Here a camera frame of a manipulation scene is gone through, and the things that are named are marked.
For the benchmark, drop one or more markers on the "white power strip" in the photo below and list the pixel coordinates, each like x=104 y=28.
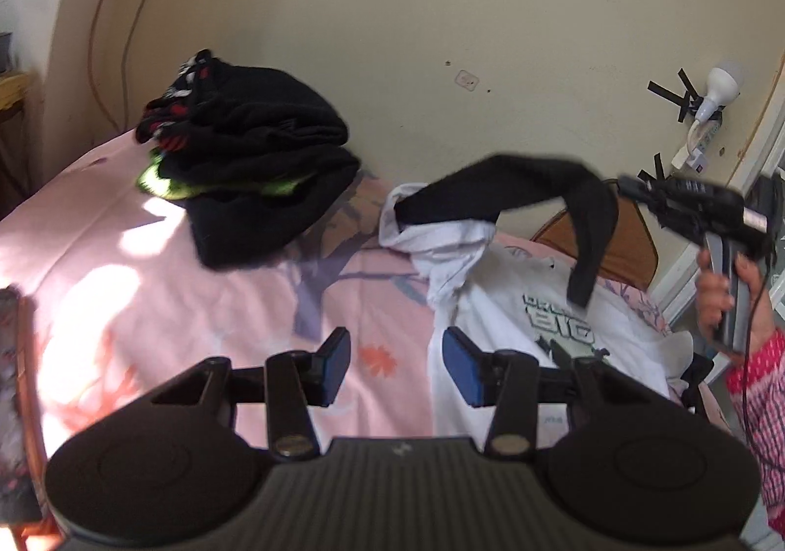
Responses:
x=699 y=143

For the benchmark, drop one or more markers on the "black tape cross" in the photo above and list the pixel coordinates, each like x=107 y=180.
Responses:
x=655 y=169

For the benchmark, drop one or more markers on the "black fleece garment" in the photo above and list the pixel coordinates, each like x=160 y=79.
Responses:
x=276 y=109

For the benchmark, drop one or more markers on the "brown perforated mat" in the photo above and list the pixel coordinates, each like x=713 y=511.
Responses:
x=631 y=244

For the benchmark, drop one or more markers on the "pink floral bedsheet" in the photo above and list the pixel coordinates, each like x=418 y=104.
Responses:
x=184 y=312

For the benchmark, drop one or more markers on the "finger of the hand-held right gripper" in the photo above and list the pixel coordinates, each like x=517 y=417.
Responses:
x=638 y=190

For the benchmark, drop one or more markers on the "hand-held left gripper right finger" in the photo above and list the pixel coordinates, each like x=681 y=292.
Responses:
x=463 y=370

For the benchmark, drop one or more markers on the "black tape strips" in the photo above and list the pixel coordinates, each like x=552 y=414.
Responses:
x=677 y=94

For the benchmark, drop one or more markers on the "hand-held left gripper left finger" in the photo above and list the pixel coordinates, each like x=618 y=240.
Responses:
x=336 y=364

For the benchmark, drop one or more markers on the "person's right forearm pink sleeve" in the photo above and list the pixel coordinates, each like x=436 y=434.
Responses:
x=763 y=404

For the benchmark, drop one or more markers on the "white light bulb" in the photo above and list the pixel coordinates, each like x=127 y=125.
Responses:
x=720 y=85

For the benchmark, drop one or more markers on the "white printed t-shirt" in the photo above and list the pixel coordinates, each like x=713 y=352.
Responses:
x=490 y=293

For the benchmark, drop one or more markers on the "person's right hand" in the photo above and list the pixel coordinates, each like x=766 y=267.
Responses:
x=714 y=293

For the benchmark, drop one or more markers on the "neon green garment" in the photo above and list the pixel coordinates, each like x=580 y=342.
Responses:
x=162 y=183

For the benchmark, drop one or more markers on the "yellow wooden shelf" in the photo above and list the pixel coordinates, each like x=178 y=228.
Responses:
x=13 y=91

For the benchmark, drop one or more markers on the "black red white patterned garment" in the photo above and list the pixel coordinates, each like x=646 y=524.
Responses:
x=178 y=103

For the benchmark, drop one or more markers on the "small wall outlet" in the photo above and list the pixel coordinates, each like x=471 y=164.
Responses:
x=467 y=81

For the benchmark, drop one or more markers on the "black long garment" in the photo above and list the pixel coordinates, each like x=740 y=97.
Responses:
x=521 y=183

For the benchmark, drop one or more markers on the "dark patterned cloth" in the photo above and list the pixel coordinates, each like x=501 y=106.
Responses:
x=12 y=404

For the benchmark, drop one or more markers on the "black knit garment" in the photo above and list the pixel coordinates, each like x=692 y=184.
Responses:
x=257 y=220

